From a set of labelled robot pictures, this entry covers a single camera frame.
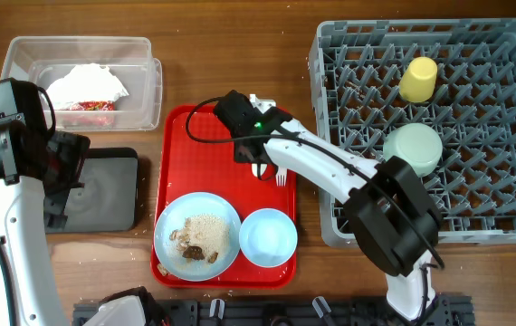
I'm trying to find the white plastic spoon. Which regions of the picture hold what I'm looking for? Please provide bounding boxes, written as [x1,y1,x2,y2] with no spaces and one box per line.
[251,163,267,177]

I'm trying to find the white plastic fork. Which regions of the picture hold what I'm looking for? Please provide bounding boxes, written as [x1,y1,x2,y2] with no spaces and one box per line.
[275,168,287,187]

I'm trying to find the red candy wrapper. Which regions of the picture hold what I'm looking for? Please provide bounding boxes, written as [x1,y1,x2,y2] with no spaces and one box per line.
[60,101,115,128]

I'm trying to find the white paper napkin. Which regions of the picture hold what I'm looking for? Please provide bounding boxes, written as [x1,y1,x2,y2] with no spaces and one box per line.
[46,63,129,110]

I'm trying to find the mint green bowl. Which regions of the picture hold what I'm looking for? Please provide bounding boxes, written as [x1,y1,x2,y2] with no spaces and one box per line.
[383,123,443,177]

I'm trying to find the yellow plastic cup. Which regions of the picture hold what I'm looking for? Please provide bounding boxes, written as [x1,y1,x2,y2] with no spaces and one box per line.
[399,57,438,103]

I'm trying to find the grey dishwasher rack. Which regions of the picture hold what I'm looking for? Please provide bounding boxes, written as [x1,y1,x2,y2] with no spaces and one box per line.
[309,18,516,245]

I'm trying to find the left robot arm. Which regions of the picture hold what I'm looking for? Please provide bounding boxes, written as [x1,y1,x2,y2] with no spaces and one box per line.
[0,78,138,325]

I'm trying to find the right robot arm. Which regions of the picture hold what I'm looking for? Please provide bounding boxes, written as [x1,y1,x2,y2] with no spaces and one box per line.
[213,91,444,321]

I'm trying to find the clear plastic waste bin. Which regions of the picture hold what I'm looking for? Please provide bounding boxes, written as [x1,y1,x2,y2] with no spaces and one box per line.
[1,36,163,132]

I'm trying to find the black rectangular tray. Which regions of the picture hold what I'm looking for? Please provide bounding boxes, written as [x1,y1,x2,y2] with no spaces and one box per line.
[45,148,139,234]

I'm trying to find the red plastic serving tray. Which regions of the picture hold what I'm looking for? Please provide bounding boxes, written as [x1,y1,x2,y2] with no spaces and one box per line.
[150,105,296,289]

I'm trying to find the small light blue bowl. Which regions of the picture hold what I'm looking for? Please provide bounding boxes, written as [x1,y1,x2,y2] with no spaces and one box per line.
[239,208,298,268]

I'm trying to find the large light blue plate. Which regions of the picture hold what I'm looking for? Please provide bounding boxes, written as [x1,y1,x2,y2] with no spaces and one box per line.
[153,192,241,282]

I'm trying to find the food scrap on tray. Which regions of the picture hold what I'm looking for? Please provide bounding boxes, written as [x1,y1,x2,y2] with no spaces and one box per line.
[157,264,169,276]

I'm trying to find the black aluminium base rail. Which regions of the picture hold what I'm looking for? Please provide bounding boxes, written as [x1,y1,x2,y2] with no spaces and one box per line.
[72,296,475,326]

